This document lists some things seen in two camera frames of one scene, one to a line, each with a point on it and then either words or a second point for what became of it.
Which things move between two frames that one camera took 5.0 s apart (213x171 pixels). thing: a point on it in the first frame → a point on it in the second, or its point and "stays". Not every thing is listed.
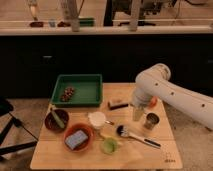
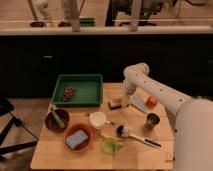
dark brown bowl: (51, 122) stays
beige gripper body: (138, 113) → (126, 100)
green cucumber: (60, 122) stays
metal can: (152, 119) stays
